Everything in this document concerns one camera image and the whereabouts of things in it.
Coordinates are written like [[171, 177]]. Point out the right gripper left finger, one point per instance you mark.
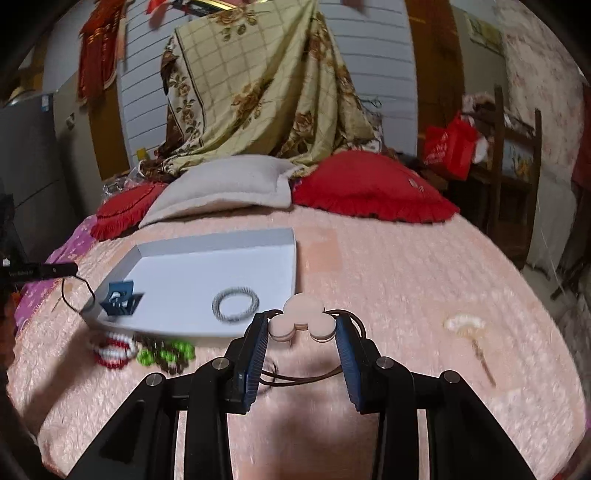
[[246, 355]]

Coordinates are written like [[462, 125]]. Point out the red fringed cushion left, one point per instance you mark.
[[123, 212]]

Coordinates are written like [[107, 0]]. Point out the grey beige pillow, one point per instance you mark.
[[225, 184]]

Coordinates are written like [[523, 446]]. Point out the red hanging decoration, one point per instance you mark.
[[101, 47]]

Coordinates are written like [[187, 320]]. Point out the pink quilted bedspread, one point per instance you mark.
[[404, 281]]

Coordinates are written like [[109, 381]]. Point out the red fringed cushion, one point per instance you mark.
[[370, 185], [123, 212]]

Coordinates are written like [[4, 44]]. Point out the red shopping bag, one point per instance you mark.
[[450, 151]]

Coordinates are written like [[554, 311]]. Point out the cream fan hairpin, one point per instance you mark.
[[471, 327]]

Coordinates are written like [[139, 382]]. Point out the floral beige blanket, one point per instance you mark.
[[264, 78]]

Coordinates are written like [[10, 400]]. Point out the dark wooden chair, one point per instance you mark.
[[505, 186]]

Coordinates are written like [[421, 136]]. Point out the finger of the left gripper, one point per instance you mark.
[[38, 271]]

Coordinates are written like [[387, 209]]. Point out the purple floral sheet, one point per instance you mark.
[[39, 285]]

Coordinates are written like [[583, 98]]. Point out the red fringed cushion right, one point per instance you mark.
[[370, 185]]

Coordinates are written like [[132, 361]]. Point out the white cardboard tray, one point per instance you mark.
[[202, 286]]

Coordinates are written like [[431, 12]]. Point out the grey refrigerator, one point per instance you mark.
[[48, 166]]

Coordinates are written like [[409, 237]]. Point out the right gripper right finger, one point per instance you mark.
[[364, 368]]

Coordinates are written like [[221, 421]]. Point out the blue hair claw clip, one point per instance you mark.
[[120, 300]]

